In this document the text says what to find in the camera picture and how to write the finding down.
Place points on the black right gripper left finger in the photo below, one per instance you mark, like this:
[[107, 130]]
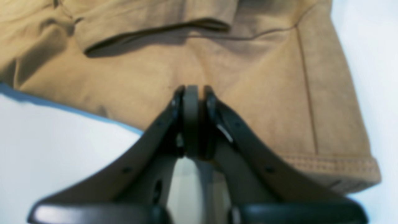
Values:
[[134, 188]]

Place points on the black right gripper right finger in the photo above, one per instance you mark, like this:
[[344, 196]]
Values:
[[264, 189]]

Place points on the brown t-shirt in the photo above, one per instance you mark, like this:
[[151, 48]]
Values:
[[277, 63]]

